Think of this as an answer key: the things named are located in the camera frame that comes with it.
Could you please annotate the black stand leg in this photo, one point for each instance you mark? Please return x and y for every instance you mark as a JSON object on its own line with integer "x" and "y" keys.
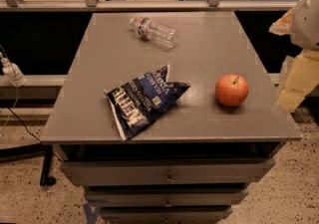
{"x": 38, "y": 153}

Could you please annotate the clear plastic water bottle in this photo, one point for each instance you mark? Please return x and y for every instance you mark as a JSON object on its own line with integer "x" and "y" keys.
{"x": 154, "y": 31}

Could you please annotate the grey drawer cabinet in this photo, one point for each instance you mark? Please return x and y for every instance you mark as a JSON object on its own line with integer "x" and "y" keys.
{"x": 196, "y": 161}

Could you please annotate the red apple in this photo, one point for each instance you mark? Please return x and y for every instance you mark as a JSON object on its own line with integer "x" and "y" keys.
{"x": 231, "y": 90}

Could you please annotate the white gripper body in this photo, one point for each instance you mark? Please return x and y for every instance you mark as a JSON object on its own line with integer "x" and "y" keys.
{"x": 306, "y": 22}

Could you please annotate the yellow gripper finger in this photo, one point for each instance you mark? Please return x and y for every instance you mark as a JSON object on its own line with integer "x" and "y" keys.
{"x": 298, "y": 77}
{"x": 282, "y": 25}

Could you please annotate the blue kettle chips bag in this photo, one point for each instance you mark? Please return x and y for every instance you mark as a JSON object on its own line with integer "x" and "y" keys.
{"x": 141, "y": 101}

